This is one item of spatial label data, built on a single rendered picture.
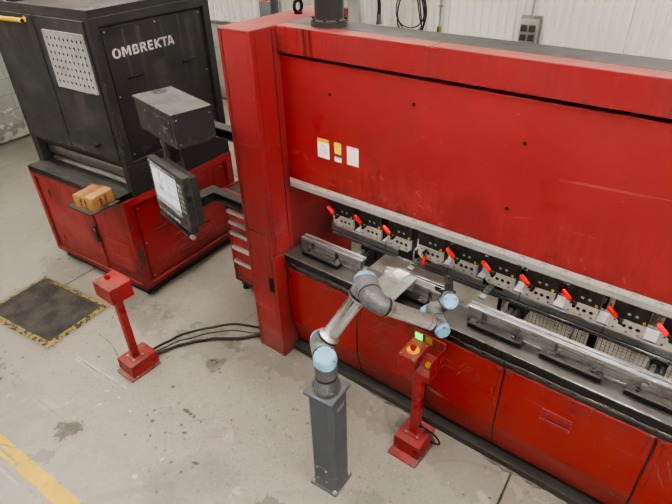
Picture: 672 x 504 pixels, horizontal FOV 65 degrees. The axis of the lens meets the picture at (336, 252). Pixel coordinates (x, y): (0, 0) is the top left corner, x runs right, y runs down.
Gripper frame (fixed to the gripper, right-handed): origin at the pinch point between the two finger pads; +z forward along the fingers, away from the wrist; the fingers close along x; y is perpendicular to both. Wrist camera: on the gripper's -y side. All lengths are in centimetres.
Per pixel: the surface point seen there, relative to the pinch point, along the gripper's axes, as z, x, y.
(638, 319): -56, 79, 1
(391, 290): -2.9, -30.5, 2.5
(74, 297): 123, -309, 44
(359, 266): 29, -52, -7
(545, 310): 1, 54, 9
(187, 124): -31, -142, -83
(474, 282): 19.2, 17.6, -2.5
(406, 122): -35, -27, -86
